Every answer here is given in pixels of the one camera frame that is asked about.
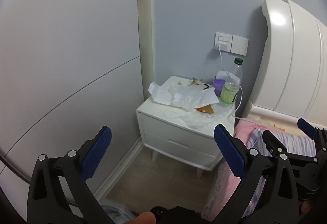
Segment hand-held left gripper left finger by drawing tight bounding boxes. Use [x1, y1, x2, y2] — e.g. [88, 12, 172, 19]
[27, 125, 114, 224]

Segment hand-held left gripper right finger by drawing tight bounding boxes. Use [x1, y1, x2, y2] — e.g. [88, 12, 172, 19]
[214, 124, 300, 224]

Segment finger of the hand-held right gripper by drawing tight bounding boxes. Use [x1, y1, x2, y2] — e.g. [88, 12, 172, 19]
[263, 129, 317, 171]
[297, 118, 327, 153]

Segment clear plastic bag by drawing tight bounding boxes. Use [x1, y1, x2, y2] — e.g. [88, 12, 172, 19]
[177, 103, 232, 129]

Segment cardboard box with red label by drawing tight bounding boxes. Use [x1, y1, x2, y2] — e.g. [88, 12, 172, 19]
[195, 104, 215, 114]

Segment round plastic trash bin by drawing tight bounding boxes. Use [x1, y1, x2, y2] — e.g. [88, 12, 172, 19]
[101, 204, 137, 224]

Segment white paper sheet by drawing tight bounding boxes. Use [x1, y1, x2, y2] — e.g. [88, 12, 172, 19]
[169, 83, 220, 109]

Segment striped lavender bed sheet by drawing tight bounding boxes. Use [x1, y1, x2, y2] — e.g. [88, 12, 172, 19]
[250, 128, 318, 158]

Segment clear bottle with green cap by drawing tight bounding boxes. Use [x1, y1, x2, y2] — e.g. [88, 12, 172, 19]
[220, 57, 243, 105]

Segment white bed headboard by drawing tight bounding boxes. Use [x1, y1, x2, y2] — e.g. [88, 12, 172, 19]
[241, 0, 327, 133]

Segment white nightstand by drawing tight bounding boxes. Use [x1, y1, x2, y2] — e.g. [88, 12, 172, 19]
[136, 76, 235, 179]

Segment purple tissue pack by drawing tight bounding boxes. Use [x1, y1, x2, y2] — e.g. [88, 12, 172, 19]
[213, 70, 228, 97]

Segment person's black sock foot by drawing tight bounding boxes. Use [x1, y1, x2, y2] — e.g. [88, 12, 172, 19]
[152, 206, 201, 224]

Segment grey wardrobe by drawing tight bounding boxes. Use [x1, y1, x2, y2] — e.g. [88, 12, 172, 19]
[0, 0, 141, 214]

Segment nightstand drawer with handle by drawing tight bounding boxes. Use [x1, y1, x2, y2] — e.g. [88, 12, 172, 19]
[140, 113, 221, 157]
[143, 131, 217, 171]

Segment white charger cable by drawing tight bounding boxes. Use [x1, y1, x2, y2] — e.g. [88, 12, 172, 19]
[217, 44, 262, 143]

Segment white light switch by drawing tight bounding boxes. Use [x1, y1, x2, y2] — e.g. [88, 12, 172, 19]
[231, 36, 249, 56]

